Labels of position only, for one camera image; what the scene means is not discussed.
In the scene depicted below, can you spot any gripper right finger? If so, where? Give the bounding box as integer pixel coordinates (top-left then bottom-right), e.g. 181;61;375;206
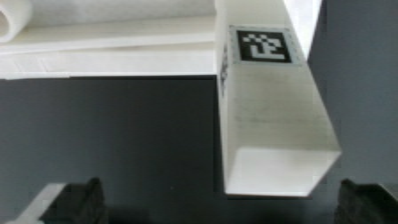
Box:
334;179;398;224

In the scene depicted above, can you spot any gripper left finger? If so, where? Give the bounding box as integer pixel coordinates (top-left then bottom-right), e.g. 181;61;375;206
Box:
10;178;108;224

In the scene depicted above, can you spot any white desk top tray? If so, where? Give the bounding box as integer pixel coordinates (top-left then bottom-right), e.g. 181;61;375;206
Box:
0;0;325;54

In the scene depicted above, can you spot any white front guide rail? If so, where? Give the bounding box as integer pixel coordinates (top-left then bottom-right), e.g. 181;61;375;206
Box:
0;42;215;80

